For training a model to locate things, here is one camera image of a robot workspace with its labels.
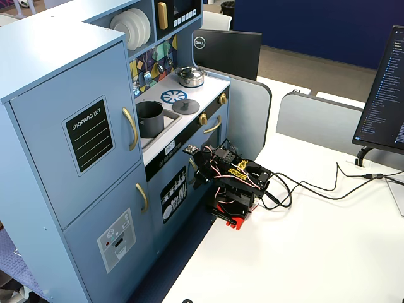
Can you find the red arm base clamp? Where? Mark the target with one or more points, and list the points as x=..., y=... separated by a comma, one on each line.
x=241, y=224

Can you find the steel toy skimmer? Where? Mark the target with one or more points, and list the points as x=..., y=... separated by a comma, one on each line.
x=136, y=88

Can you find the gray round pot lid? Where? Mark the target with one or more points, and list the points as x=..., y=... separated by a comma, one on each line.
x=186, y=106

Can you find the steel toy slotted spatula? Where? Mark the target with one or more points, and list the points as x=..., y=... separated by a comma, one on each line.
x=147, y=79

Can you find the blue toy kitchen unit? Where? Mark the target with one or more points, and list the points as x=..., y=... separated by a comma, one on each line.
x=47, y=63

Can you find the blue oven door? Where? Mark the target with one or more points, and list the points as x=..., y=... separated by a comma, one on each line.
x=217, y=139

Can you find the white toy plate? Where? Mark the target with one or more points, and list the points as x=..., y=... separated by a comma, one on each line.
x=124, y=30
x=148, y=25
x=142, y=26

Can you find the blue freezer door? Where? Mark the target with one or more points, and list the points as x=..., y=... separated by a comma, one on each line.
x=94, y=252

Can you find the black toy microwave door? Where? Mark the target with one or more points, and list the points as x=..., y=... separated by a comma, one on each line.
x=180, y=19

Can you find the black shopping list board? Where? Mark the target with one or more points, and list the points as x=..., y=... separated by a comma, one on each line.
x=89, y=135

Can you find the gray desk divider panel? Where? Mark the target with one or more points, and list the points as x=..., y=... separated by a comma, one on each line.
x=315, y=120
x=249, y=116

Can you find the gray toy pot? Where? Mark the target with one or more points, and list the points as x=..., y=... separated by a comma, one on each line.
x=151, y=123

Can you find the gray toy sink basin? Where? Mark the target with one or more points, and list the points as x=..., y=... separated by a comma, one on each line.
x=172, y=121

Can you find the black monitor with lit screen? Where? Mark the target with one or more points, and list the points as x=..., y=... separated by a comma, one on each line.
x=385, y=94

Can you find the steel pot with lid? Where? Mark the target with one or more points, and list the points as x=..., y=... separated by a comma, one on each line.
x=189, y=79

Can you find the silver monitor base plate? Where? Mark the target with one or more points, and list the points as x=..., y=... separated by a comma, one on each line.
x=397, y=195

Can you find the white chair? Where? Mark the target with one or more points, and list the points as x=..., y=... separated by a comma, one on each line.
x=217, y=20

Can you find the black trash bin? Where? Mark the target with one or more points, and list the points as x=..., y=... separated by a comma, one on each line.
x=228, y=8

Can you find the black Dell monitor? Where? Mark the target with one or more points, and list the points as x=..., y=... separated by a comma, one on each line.
x=227, y=53

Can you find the steel toy ladle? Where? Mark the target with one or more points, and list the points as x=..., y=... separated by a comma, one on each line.
x=160, y=67

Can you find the steel toy small spoon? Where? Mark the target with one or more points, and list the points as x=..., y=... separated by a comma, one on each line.
x=169, y=61

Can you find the gray ice dispenser panel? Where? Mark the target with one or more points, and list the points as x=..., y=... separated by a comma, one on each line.
x=116, y=240

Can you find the gold stove knob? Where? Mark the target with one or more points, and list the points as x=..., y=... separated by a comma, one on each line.
x=203, y=118
x=223, y=98

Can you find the blue fridge door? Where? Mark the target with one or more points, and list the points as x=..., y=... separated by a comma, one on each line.
x=63, y=142

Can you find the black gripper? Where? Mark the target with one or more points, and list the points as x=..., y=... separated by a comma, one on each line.
x=200, y=166

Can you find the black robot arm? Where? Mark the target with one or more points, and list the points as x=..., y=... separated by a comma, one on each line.
x=240, y=189

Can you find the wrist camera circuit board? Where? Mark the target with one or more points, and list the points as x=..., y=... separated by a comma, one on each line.
x=191, y=149

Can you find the blue dishwasher door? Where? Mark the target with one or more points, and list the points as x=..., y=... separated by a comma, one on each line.
x=170, y=202

